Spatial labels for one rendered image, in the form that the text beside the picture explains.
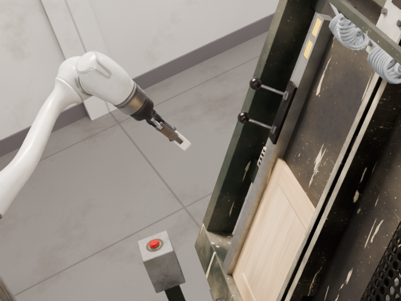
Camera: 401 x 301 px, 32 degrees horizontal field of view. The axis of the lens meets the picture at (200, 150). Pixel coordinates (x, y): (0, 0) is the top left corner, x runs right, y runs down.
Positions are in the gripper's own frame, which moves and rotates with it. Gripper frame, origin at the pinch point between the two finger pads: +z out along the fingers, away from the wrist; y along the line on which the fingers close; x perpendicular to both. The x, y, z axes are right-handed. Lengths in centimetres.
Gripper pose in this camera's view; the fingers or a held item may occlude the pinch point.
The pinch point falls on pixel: (180, 140)
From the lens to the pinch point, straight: 214.7
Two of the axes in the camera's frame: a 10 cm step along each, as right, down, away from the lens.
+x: -6.9, 7.1, 1.0
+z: 6.2, 5.2, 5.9
